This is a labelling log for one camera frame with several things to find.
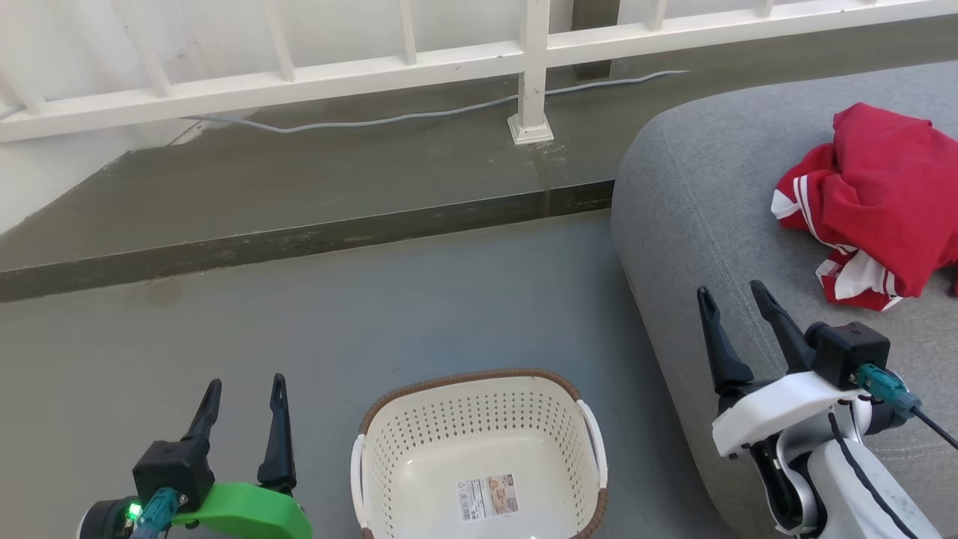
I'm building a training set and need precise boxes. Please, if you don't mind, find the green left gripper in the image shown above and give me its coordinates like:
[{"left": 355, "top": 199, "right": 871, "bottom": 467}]
[{"left": 172, "top": 374, "right": 314, "bottom": 539}]

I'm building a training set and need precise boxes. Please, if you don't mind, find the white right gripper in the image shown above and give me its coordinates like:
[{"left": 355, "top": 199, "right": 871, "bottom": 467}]
[{"left": 696, "top": 281, "right": 870, "bottom": 460}]

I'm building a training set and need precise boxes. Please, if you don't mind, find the red clothing with white stripes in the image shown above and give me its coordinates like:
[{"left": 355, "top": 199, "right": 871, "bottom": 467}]
[{"left": 771, "top": 103, "right": 958, "bottom": 312}]

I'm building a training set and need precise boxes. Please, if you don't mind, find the white basket with brown rim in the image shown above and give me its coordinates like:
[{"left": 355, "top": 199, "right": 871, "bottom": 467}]
[{"left": 350, "top": 368, "right": 609, "bottom": 539}]

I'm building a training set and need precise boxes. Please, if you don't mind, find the printed basket label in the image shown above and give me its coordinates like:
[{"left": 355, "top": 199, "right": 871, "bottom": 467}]
[{"left": 456, "top": 472, "right": 520, "bottom": 523}]

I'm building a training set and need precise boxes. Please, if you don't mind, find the grey sofa cushion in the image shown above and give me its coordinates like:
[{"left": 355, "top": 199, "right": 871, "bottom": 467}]
[{"left": 611, "top": 60, "right": 958, "bottom": 539}]

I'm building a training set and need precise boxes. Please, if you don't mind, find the white metal railing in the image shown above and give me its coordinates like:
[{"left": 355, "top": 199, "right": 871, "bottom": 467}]
[{"left": 0, "top": 0, "right": 958, "bottom": 146}]

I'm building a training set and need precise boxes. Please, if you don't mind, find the black left cable teal plug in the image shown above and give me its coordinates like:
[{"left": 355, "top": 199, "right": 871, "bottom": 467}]
[{"left": 129, "top": 487, "right": 182, "bottom": 539}]

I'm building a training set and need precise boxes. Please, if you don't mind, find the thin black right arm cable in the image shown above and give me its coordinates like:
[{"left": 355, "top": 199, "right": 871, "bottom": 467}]
[{"left": 826, "top": 412, "right": 923, "bottom": 539}]

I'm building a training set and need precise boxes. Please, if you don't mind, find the grey floor cable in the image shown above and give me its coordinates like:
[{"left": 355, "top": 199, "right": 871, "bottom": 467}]
[{"left": 183, "top": 70, "right": 689, "bottom": 135}]

